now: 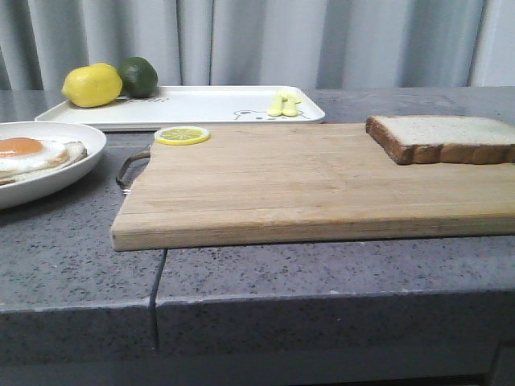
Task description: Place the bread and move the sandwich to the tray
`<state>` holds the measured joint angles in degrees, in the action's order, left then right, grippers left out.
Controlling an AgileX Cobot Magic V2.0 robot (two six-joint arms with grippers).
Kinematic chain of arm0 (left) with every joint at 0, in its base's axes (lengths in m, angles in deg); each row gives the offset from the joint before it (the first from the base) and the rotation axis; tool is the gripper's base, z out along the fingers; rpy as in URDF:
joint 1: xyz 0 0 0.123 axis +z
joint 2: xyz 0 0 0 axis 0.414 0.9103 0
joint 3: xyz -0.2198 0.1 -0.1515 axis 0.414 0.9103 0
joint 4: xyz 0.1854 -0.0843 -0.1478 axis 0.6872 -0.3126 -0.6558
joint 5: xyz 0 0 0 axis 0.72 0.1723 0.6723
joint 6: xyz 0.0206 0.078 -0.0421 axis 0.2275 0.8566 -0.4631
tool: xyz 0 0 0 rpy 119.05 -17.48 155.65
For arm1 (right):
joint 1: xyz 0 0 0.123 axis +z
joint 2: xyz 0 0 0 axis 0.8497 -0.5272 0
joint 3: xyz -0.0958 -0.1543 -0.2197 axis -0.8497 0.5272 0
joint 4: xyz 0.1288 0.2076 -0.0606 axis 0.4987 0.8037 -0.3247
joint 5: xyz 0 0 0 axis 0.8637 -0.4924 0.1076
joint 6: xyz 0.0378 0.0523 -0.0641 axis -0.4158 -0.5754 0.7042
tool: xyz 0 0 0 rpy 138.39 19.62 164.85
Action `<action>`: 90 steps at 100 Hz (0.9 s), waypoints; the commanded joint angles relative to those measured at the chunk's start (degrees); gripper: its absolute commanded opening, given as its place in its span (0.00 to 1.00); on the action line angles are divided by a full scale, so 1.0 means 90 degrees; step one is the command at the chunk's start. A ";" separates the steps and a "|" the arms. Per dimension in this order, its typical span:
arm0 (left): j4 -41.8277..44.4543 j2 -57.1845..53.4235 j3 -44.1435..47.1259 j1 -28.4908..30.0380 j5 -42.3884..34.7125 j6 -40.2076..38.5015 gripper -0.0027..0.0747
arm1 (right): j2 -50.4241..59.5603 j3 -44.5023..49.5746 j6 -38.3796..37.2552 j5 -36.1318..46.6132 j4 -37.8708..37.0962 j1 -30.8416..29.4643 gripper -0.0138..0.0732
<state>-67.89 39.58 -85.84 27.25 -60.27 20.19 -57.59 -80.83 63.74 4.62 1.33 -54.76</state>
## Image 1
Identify white bread slice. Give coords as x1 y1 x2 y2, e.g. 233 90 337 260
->
365 115 514 165

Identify fried egg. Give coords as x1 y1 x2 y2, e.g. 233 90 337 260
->
1 138 68 175

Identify white round plate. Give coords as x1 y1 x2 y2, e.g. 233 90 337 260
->
1 121 106 209

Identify white rectangular tray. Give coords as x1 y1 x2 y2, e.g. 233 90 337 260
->
36 85 325 132

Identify wooden cutting board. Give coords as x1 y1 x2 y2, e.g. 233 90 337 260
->
111 124 514 251

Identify lemon slice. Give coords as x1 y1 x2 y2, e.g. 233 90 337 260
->
154 126 211 146

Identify grey curtain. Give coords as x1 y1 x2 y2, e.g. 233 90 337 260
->
1 1 514 90

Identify green lime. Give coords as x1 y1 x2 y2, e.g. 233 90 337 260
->
118 57 159 98

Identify yellow lemon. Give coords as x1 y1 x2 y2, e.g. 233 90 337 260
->
61 63 122 108

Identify metal board handle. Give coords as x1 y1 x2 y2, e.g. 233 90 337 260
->
115 145 150 195

